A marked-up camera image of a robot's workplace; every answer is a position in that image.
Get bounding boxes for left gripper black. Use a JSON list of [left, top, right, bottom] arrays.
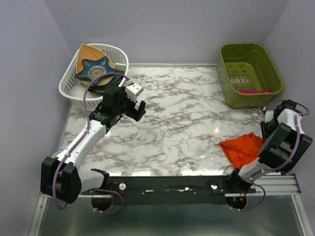
[[114, 87, 146, 121]]

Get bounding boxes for orange t shirt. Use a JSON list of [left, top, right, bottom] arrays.
[[219, 132, 263, 169]]

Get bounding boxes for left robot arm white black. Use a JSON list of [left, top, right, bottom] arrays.
[[40, 83, 146, 209]]

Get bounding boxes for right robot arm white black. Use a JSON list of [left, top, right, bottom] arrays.
[[226, 99, 313, 193]]

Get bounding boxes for dark stacked plates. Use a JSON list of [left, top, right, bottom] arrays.
[[88, 75, 123, 93]]

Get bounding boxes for blue star shaped dish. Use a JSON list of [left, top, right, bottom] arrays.
[[75, 57, 124, 87]]

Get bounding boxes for white plastic basket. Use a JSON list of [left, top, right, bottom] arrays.
[[59, 43, 129, 111]]

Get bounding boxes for woven bamboo leaf tray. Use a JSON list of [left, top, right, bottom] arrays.
[[76, 44, 116, 73]]

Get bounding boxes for white paper cup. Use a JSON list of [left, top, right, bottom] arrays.
[[51, 151, 65, 159]]

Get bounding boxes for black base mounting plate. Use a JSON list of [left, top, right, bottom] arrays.
[[88, 176, 255, 205]]

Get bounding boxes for green plastic bin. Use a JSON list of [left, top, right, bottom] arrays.
[[217, 43, 283, 109]]

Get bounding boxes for pink cloth in bin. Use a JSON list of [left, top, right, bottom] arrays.
[[238, 88, 269, 94]]

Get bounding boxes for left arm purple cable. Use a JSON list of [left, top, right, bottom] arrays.
[[52, 75, 131, 210]]

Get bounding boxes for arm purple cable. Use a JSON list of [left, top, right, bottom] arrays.
[[52, 75, 131, 210], [230, 99, 310, 212]]

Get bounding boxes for aluminium rail frame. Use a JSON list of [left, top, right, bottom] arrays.
[[39, 173, 301, 197]]

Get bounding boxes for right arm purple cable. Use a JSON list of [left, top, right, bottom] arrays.
[[230, 99, 310, 212]]

